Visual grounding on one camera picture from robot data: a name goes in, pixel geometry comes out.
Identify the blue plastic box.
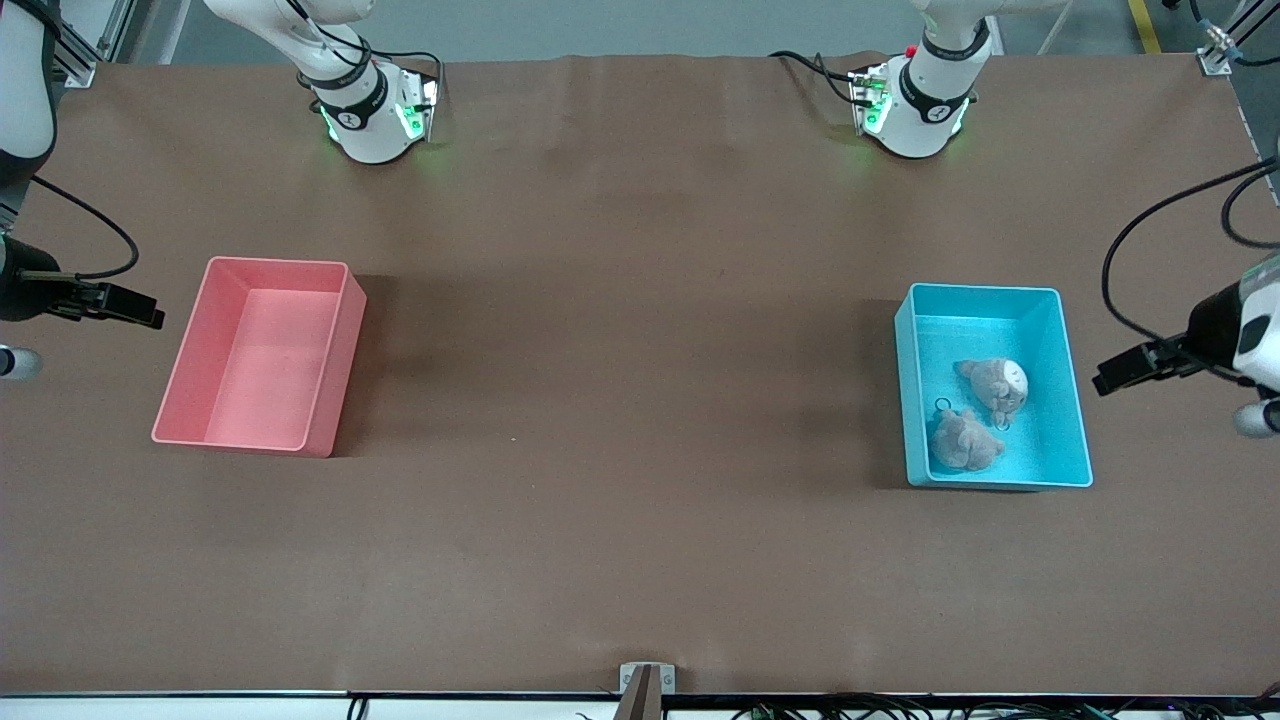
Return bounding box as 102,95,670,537
893,282,1094,491

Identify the metal table edge bracket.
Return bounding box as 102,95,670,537
619,662,677,695

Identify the left arm base connector plate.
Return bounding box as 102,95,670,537
848,65,893,137

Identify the pink plastic box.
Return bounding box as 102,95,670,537
151,256,368,459

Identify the brown table mat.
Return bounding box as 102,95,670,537
0,50,1280,698

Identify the black cable bundle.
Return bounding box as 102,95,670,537
730,693,1280,720

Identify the grey plush toy white face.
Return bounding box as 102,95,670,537
955,357,1030,433

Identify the black left base cable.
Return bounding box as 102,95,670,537
768,50,863,106

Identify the aluminium frame post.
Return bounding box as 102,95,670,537
40,0,138,89
1198,0,1261,77

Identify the black right base cable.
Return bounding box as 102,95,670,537
360,45,447,106

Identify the white table edge rail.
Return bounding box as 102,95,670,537
0,692,1280,720

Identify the short black left arm cable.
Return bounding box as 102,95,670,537
1222,165,1280,251

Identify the black base cable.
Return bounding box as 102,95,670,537
360,45,447,106
768,50,863,106

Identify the long black left arm cable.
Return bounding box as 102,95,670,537
1100,158,1280,386

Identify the plain grey plush toy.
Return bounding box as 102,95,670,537
928,397,1007,472

